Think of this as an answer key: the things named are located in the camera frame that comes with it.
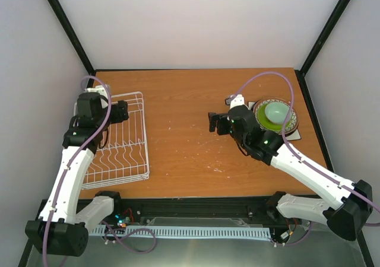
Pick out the lime green plate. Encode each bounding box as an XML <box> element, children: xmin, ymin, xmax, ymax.
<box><xmin>256</xmin><ymin>103</ymin><xmax>282</xmax><ymax>131</ymax></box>

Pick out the white wire dish rack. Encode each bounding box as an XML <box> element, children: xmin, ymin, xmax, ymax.
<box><xmin>82</xmin><ymin>91</ymin><xmax>150</xmax><ymax>190</ymax></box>

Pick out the pale green ceramic bowl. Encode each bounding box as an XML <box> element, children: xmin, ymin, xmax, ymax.
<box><xmin>264</xmin><ymin>101</ymin><xmax>289</xmax><ymax>125</ymax></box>

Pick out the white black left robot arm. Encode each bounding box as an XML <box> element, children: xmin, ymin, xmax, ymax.
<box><xmin>25</xmin><ymin>86</ymin><xmax>128</xmax><ymax>257</ymax></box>

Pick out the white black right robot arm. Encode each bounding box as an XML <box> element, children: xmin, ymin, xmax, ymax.
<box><xmin>208</xmin><ymin>104</ymin><xmax>373</xmax><ymax>241</ymax></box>

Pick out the brown rimmed patterned plate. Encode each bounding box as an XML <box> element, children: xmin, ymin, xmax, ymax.
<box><xmin>251</xmin><ymin>98</ymin><xmax>299</xmax><ymax>135</ymax></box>

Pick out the white square plate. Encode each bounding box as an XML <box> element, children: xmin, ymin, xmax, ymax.
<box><xmin>248</xmin><ymin>99</ymin><xmax>302</xmax><ymax>141</ymax></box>

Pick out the small electronics board with leds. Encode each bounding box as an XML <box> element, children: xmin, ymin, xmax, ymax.
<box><xmin>115</xmin><ymin>208</ymin><xmax>134</xmax><ymax>228</ymax></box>

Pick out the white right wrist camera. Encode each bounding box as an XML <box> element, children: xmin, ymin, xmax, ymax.
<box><xmin>224</xmin><ymin>94</ymin><xmax>246</xmax><ymax>109</ymax></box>

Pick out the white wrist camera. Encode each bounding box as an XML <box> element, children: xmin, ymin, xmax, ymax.
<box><xmin>84</xmin><ymin>85</ymin><xmax>110</xmax><ymax>99</ymax></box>
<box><xmin>224</xmin><ymin>94</ymin><xmax>246</xmax><ymax>109</ymax></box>

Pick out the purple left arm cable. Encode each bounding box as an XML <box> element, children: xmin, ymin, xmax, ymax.
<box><xmin>42</xmin><ymin>75</ymin><xmax>113</xmax><ymax>267</ymax></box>

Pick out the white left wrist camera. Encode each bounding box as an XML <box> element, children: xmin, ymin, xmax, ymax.
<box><xmin>84</xmin><ymin>85</ymin><xmax>110</xmax><ymax>99</ymax></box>

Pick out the black aluminium frame rail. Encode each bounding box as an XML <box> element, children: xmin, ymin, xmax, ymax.
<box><xmin>38</xmin><ymin>195</ymin><xmax>312</xmax><ymax>229</ymax></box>

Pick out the light blue cable duct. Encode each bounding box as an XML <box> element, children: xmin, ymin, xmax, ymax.
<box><xmin>89</xmin><ymin>225</ymin><xmax>271</xmax><ymax>241</ymax></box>

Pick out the black left corner post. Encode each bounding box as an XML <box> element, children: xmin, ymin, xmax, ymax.
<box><xmin>47</xmin><ymin>0</ymin><xmax>96</xmax><ymax>75</ymax></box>

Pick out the black corner post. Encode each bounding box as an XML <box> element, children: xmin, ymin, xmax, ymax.
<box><xmin>47</xmin><ymin>0</ymin><xmax>96</xmax><ymax>75</ymax></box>
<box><xmin>299</xmin><ymin>0</ymin><xmax>362</xmax><ymax>75</ymax></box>

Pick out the black right corner post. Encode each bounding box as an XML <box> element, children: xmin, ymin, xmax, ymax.
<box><xmin>299</xmin><ymin>0</ymin><xmax>362</xmax><ymax>75</ymax></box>

